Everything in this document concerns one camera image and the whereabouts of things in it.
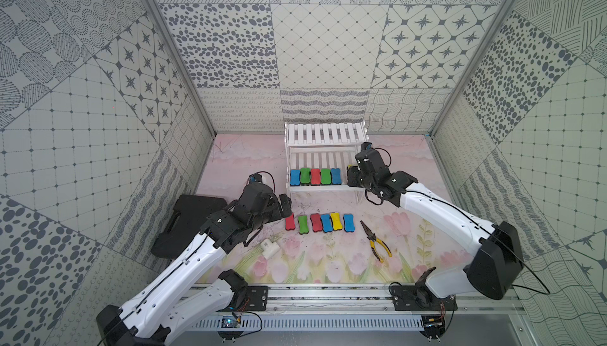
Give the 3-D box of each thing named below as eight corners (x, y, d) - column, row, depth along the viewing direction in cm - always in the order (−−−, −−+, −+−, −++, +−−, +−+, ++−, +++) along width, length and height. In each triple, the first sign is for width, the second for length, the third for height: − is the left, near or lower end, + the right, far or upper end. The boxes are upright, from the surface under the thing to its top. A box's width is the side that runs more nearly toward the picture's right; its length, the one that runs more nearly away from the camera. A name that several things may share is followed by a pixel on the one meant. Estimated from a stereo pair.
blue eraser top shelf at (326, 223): (323, 232, 90) (323, 230, 89) (320, 216, 95) (320, 214, 93) (333, 231, 91) (333, 229, 89) (330, 215, 95) (330, 213, 93)
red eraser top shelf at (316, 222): (313, 232, 90) (313, 230, 89) (310, 216, 95) (310, 214, 93) (323, 230, 91) (323, 228, 89) (319, 214, 95) (320, 212, 93)
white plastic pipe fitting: (266, 261, 83) (265, 258, 81) (258, 248, 86) (256, 245, 84) (280, 250, 86) (279, 247, 83) (271, 238, 89) (270, 234, 86)
